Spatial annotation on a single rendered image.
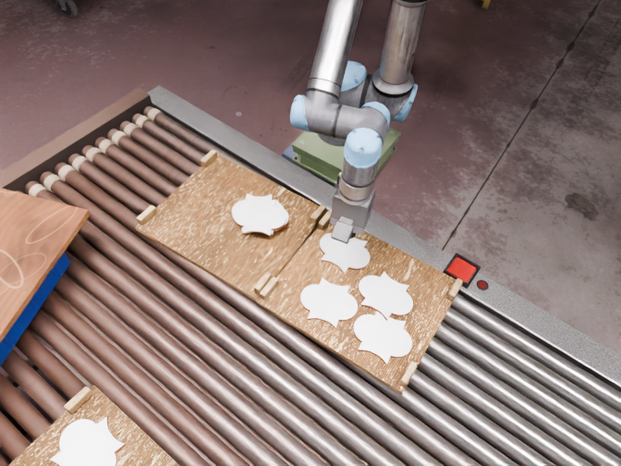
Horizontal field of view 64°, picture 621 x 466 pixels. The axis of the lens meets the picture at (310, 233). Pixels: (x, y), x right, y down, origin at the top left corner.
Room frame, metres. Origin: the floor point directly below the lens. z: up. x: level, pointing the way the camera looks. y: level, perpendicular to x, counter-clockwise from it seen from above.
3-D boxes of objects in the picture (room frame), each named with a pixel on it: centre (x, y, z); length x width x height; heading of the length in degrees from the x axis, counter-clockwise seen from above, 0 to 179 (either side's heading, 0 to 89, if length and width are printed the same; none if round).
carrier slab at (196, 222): (0.85, 0.22, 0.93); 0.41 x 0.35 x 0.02; 61
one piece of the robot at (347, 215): (0.75, -0.09, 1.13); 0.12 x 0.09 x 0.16; 160
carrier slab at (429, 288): (0.65, -0.14, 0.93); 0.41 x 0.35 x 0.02; 60
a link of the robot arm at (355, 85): (1.24, -0.07, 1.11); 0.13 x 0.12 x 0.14; 77
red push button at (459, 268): (0.74, -0.41, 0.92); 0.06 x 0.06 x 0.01; 56
